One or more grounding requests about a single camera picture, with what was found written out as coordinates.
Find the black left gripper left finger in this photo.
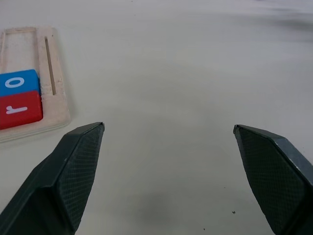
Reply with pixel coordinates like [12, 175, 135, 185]
[0, 121, 106, 235]

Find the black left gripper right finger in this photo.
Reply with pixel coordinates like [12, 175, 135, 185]
[233, 124, 313, 235]

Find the light wooden letter tray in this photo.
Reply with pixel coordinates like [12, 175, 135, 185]
[0, 25, 72, 144]

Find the red letter tile r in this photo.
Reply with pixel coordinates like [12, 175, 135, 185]
[0, 91, 44, 131]

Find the blue letter tile o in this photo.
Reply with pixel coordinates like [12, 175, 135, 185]
[0, 69, 41, 97]

